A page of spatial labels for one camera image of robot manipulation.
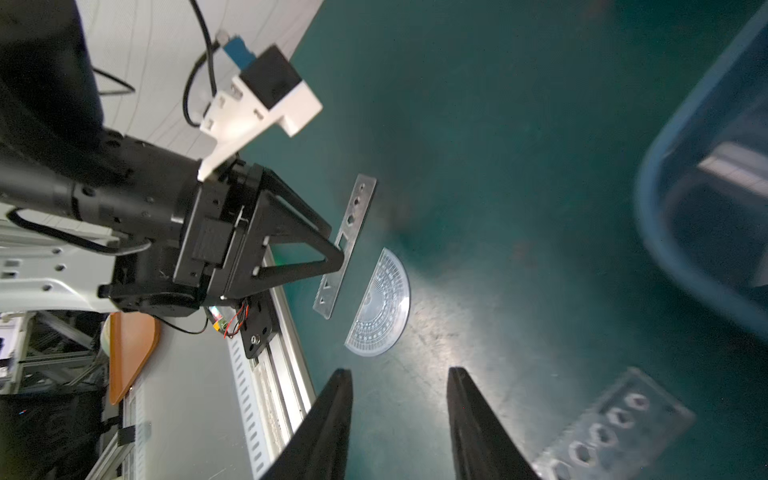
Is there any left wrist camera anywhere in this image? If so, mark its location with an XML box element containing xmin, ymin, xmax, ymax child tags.
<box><xmin>197</xmin><ymin>44</ymin><xmax>322</xmax><ymax>182</ymax></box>

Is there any blue plastic storage box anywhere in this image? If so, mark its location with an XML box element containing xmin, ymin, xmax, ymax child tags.
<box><xmin>634</xmin><ymin>7</ymin><xmax>767</xmax><ymax>340</ymax></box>

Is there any clear protractor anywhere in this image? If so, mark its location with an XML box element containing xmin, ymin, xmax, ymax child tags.
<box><xmin>345</xmin><ymin>248</ymin><xmax>411</xmax><ymax>357</ymax></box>

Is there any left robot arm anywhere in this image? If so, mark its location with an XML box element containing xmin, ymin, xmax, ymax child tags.
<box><xmin>1</xmin><ymin>1</ymin><xmax>345</xmax><ymax>317</ymax></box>

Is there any green table mat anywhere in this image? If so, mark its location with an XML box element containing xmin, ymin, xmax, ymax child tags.
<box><xmin>244</xmin><ymin>1</ymin><xmax>767</xmax><ymax>479</ymax></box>

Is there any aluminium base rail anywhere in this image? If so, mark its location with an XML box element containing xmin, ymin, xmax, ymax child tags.
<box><xmin>227</xmin><ymin>286</ymin><xmax>316</xmax><ymax>479</ymax></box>

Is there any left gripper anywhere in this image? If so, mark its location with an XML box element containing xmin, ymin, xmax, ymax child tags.
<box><xmin>98</xmin><ymin>161</ymin><xmax>344</xmax><ymax>315</ymax></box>

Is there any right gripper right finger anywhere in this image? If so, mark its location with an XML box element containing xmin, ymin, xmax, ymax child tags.
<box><xmin>447</xmin><ymin>367</ymin><xmax>538</xmax><ymax>479</ymax></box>

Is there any clear stencil ruler wide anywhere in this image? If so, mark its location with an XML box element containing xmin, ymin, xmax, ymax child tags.
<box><xmin>532</xmin><ymin>367</ymin><xmax>695</xmax><ymax>479</ymax></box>

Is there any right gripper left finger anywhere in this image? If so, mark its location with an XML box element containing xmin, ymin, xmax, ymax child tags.
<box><xmin>262</xmin><ymin>369</ymin><xmax>353</xmax><ymax>479</ymax></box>

